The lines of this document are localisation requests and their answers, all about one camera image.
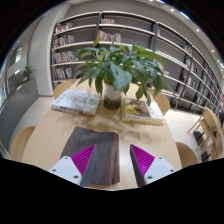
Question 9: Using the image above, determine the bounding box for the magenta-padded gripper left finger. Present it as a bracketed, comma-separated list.
[47, 143, 97, 188]

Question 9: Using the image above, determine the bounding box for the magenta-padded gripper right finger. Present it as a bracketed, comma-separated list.
[129, 143, 177, 189]

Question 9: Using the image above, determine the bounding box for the zigzag-patterned grey-backed towel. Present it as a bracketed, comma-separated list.
[59, 125, 121, 186]

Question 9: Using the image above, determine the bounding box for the large yellow-edged book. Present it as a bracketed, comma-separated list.
[121, 97, 165, 126]

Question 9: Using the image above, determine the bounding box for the slatted wooden chair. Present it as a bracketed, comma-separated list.
[186, 106, 224, 162]

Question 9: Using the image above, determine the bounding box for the large white and blue book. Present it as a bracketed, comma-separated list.
[51, 88, 102, 116]

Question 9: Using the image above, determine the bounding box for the small background potted plant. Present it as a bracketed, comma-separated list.
[21, 65, 37, 82]

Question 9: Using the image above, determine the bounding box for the green plant in white pot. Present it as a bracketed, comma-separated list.
[72, 27, 168, 111]

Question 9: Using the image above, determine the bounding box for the grey bookshelf unit with books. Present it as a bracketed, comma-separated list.
[49, 10, 224, 116]

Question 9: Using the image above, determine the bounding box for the group of ceiling lights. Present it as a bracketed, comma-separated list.
[156, 0, 224, 70]

